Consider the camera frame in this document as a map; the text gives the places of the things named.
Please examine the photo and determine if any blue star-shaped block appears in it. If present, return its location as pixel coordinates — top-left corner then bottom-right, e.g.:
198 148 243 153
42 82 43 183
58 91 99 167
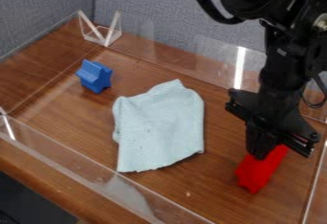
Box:
75 59 114 94

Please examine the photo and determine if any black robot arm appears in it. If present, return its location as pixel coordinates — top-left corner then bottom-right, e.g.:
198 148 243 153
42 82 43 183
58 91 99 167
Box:
197 0 327 160

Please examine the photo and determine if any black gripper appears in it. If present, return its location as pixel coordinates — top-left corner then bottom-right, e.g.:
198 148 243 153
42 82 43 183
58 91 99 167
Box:
225 88 321 160

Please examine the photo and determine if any black cable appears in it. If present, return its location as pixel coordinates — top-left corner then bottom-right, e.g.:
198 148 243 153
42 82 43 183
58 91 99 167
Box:
183 0 248 25

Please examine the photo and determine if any clear acrylic corner bracket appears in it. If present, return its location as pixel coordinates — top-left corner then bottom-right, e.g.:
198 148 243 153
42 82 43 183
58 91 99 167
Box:
78 11 123 47

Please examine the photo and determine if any clear acrylic enclosure wall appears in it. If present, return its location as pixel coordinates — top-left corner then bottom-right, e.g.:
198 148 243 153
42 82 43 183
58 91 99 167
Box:
0 15 327 224

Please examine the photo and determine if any red star-profile block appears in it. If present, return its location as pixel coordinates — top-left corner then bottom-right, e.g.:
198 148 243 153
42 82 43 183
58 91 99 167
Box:
235 145 289 193

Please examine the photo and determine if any light blue cloth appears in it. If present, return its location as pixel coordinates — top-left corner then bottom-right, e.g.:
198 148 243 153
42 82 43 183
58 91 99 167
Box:
113 79 205 172

